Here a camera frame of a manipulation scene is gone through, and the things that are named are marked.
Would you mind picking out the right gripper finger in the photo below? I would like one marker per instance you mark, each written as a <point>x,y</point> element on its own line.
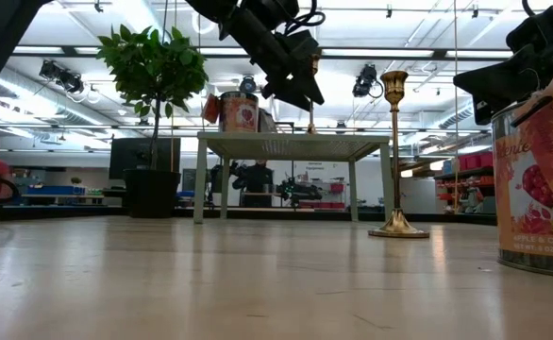
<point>503,80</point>
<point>488,115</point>

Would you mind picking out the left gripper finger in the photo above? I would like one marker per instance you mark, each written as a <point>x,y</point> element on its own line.
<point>300,87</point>

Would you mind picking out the brass candlestick holder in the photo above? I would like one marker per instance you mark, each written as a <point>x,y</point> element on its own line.
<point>311,118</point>
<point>394,87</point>

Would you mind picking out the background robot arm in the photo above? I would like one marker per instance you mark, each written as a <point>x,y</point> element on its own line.
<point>300,190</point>

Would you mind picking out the red storage bin rack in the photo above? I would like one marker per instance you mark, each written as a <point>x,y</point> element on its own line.
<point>474,161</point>

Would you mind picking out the black ceiling spotlight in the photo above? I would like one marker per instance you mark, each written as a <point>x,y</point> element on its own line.
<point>247,85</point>
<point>62,75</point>

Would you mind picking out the green perforated metal shelf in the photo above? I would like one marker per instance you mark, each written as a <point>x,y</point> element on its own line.
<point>295,146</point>

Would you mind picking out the green leafy plant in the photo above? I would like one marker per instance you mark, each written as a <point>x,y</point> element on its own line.
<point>154,66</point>

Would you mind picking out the black plant pot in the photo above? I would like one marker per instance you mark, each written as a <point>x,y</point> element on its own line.
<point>151,193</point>

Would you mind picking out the black panel board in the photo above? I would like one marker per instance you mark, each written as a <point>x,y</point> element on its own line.
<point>125,156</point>

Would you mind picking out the blue storage bins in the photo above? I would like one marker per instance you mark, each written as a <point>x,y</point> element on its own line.
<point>57,190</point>

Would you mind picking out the black ceiling camera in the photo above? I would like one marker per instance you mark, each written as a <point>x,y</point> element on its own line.
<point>365,80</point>

